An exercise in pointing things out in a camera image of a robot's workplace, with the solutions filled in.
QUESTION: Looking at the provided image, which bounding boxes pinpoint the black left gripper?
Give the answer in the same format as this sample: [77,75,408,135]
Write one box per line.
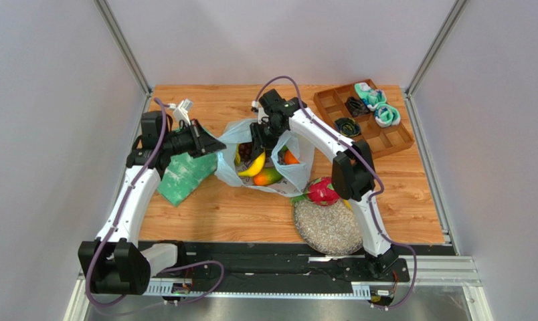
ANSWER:
[161,119,226,159]

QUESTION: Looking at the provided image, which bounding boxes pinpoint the light blue plastic bag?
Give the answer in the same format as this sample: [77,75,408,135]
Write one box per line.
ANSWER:
[215,118,315,197]

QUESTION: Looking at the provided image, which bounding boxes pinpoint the red fake dragon fruit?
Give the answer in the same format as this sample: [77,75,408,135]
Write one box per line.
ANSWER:
[290,177,340,207]

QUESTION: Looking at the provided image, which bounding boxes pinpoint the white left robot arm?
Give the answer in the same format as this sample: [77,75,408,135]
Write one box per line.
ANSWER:
[78,111,226,296]

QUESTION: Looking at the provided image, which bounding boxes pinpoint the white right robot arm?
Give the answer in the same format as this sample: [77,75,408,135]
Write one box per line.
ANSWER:
[250,89,398,275]

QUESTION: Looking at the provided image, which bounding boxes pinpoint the dark fake grapes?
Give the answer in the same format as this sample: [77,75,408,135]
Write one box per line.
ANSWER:
[237,142,252,162]

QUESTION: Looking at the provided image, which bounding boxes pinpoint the yellow fake banana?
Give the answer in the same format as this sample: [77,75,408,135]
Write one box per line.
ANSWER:
[238,152,266,177]

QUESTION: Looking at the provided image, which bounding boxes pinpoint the orange fake fruit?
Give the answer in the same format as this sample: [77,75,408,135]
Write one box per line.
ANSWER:
[283,150,300,165]

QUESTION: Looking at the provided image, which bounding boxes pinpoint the green fake mango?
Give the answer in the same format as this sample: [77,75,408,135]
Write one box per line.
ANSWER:
[253,167,283,187]

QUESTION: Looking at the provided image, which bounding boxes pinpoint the green white cloth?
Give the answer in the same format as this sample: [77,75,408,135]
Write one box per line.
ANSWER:
[157,153,217,207]

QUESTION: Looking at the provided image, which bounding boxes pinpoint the wooden compartment tray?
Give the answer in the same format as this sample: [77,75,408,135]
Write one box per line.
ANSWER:
[313,84,414,158]

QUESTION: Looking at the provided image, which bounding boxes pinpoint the dark blue yellow rolled sock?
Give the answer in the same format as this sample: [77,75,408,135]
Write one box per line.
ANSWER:
[334,117,361,138]

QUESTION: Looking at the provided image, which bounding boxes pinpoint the black patterned rolled sock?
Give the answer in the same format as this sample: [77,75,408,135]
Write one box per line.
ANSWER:
[345,96,371,118]

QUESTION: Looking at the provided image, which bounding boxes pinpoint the green white sock far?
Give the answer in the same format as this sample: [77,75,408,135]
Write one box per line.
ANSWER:
[353,82,387,111]

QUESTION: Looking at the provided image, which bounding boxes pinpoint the green white sock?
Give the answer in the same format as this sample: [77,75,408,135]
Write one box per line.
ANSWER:
[353,82,387,111]
[374,104,401,128]

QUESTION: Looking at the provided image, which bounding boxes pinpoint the speckled round plate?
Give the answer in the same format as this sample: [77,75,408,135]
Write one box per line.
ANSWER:
[293,201,363,256]

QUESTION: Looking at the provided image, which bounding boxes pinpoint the green white sock near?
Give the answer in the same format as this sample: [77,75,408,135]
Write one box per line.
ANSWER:
[374,104,401,128]

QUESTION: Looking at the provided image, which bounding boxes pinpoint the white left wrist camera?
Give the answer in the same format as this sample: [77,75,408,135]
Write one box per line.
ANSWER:
[168,98,193,126]

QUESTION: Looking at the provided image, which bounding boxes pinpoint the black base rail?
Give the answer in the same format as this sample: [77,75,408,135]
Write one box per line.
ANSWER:
[158,241,412,296]

